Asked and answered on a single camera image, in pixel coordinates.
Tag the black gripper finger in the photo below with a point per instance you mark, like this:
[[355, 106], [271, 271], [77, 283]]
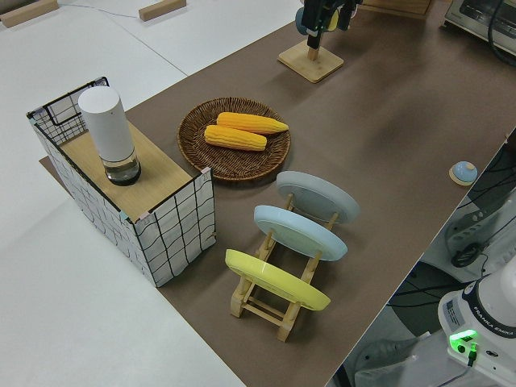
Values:
[[347, 14], [313, 16]]

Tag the light wooden drawer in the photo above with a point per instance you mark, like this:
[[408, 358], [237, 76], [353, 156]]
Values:
[[395, 6]]

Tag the dark blue mug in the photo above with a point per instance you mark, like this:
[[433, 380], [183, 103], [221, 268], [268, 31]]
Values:
[[300, 20]]

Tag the wooden mug tree stand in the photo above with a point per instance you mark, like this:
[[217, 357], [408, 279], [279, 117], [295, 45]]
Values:
[[312, 64]]

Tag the brown table mat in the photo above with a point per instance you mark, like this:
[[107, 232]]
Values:
[[383, 121]]

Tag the yellow corn cob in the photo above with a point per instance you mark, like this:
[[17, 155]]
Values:
[[250, 122], [235, 138]]

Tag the cream toaster oven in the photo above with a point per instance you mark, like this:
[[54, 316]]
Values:
[[475, 14]]

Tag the short wooden block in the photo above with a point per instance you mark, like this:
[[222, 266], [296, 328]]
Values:
[[161, 9]]

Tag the round brown wicker basket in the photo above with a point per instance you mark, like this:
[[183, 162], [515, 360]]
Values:
[[193, 141]]

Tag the grey plate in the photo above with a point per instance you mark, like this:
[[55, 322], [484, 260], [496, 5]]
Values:
[[318, 193]]

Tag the blue desk bell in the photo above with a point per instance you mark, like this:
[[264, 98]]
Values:
[[464, 171]]

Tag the light blue plate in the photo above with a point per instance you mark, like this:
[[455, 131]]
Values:
[[298, 230]]

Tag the wooden shelf board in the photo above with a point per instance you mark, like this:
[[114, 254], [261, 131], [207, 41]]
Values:
[[153, 173]]

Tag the white cylinder bottle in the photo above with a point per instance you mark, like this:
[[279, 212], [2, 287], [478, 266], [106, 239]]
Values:
[[106, 129]]

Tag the grey power strip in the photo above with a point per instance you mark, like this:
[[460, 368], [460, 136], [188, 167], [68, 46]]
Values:
[[467, 230]]

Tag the grid-patterned storage box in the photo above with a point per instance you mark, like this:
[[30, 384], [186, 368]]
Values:
[[177, 234]]

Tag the yellow plate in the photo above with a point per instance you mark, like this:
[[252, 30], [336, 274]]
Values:
[[274, 282]]

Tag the long wooden block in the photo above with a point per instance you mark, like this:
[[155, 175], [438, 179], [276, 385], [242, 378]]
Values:
[[28, 12]]

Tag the wooden plate rack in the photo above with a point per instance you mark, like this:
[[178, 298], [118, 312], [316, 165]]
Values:
[[262, 310]]

